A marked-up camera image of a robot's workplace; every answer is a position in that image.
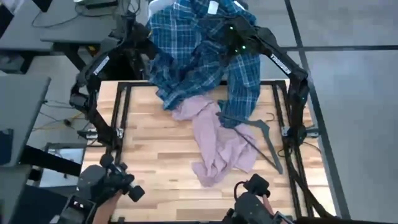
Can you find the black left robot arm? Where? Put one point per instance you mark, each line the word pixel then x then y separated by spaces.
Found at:
pixel 99 124

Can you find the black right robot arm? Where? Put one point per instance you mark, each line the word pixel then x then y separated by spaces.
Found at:
pixel 298 99

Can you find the white power strip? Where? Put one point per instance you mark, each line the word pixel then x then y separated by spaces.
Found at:
pixel 90 134

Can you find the blue plaid shirt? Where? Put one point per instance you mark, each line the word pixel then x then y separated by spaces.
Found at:
pixel 186 56

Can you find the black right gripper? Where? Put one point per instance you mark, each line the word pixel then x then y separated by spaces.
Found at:
pixel 237 49

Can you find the dark blue object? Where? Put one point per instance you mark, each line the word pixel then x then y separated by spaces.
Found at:
pixel 6 146

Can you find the person's forearm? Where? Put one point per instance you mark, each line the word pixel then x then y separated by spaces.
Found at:
pixel 105 208

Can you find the dark grey desk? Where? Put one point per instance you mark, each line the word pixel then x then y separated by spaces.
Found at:
pixel 21 109
pixel 21 34
pixel 87 28

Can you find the white shirt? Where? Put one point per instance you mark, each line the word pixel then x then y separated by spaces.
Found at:
pixel 157 6

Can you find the pink shirt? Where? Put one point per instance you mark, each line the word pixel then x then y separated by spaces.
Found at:
pixel 217 146

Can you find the black flat device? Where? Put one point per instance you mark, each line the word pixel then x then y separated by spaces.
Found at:
pixel 99 3

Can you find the person's hand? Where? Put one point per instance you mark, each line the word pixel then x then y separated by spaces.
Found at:
pixel 268 203

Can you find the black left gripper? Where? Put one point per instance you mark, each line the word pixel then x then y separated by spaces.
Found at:
pixel 146 51

